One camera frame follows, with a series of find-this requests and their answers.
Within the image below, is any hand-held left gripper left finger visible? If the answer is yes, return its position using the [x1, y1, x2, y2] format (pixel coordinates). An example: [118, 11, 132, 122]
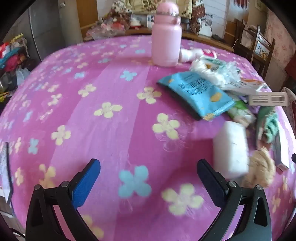
[26, 159, 101, 241]

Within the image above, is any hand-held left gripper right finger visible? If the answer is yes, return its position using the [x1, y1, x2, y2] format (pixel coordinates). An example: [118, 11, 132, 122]
[196, 159, 272, 241]

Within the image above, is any green terry cloth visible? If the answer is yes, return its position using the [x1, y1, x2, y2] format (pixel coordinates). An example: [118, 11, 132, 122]
[255, 105, 281, 150]

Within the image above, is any white orange cardboard box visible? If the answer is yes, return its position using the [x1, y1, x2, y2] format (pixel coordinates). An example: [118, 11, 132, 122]
[221, 77, 271, 95]

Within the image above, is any white foam block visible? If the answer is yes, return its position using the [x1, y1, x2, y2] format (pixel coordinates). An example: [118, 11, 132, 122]
[213, 122, 250, 180]

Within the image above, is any green white plastic packet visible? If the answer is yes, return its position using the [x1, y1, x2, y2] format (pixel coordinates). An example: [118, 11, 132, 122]
[228, 100, 257, 127]

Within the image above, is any flat grey white box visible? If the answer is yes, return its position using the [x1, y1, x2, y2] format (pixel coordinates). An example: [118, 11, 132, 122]
[272, 130, 290, 171]

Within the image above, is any dark framed flat board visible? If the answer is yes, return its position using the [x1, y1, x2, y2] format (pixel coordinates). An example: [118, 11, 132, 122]
[0, 142, 14, 204]

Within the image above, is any pink floral tablecloth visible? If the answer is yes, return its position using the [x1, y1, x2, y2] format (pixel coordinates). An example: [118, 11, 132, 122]
[0, 35, 296, 241]

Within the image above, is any blue snack packet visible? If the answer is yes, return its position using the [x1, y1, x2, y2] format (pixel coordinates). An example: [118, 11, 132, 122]
[157, 71, 235, 121]

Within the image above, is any white barcode cardboard box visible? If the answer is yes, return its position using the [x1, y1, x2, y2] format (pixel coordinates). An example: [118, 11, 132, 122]
[248, 91, 288, 107]

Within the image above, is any crumpled white tissue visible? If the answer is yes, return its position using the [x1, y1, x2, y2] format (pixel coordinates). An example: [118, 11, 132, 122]
[190, 60, 228, 87]

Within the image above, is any green white milk carton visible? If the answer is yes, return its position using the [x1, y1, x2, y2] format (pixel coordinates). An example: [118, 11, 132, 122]
[200, 56, 241, 75]

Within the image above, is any small white plastic bottle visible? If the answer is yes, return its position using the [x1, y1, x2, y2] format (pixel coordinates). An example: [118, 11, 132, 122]
[180, 48, 216, 63]

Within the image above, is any wooden sideboard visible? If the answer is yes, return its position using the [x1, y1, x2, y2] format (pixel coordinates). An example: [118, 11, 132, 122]
[81, 21, 234, 52]

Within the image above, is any red cloth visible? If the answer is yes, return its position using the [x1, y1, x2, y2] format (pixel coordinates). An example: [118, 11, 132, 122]
[285, 53, 296, 77]

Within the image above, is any wooden chair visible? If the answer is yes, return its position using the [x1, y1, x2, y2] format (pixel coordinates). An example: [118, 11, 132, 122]
[233, 20, 275, 77]

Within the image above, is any pile of colourful clothes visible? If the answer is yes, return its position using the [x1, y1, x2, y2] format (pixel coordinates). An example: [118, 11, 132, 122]
[0, 34, 31, 98]

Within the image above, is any pink drinking bottle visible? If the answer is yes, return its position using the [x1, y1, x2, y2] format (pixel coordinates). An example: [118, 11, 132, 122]
[151, 2, 182, 68]

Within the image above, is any clear plastic bag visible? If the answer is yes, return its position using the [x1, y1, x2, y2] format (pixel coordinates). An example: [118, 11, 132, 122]
[84, 20, 126, 41]

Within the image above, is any framed photo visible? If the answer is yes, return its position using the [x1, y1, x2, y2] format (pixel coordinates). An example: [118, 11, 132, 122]
[199, 14, 213, 37]

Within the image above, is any grey cabinet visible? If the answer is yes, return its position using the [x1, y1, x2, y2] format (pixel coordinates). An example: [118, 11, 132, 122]
[30, 0, 77, 61]

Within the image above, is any brown patterned cloth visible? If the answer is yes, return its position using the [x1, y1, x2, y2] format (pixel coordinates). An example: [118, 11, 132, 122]
[111, 0, 208, 33]

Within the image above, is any beige rope ball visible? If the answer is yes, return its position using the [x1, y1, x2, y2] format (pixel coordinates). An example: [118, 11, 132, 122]
[242, 148, 277, 188]

